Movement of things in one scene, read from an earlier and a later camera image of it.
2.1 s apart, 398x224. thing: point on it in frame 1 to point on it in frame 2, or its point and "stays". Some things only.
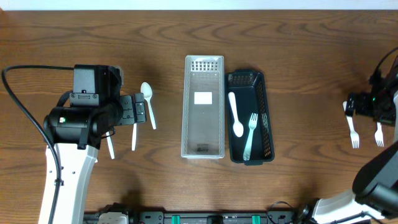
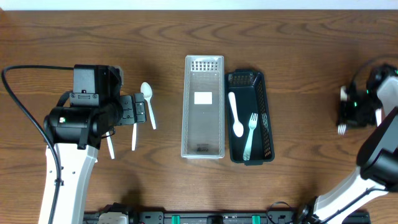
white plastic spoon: x=237 y=127 stays
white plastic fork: x=355 y=137 to x=344 y=98
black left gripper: x=127 y=117 stays
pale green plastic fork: x=253 y=123 stays
